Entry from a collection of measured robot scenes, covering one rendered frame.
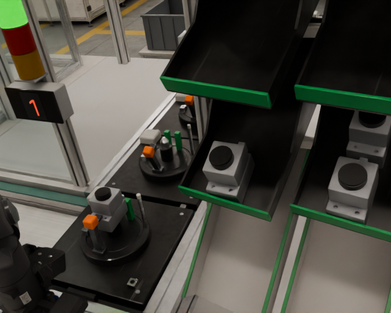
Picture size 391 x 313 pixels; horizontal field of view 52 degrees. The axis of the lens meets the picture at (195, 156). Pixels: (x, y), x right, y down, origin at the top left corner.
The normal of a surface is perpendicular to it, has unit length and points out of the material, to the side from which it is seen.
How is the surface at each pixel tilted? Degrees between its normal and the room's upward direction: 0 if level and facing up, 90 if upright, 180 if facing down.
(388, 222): 25
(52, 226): 0
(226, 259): 45
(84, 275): 0
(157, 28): 90
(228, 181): 115
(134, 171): 0
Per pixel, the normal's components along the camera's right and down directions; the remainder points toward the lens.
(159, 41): -0.36, 0.57
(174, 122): -0.11, -0.81
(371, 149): -0.31, -0.51
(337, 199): -0.42, 0.83
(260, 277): -0.43, -0.19
